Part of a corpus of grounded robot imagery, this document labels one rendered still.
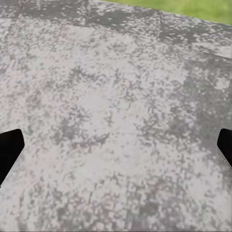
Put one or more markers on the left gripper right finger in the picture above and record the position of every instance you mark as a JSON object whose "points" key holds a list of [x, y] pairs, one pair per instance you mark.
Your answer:
{"points": [[225, 144]]}

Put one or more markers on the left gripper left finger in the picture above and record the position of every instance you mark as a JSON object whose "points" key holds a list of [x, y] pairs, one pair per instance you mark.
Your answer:
{"points": [[11, 145]]}

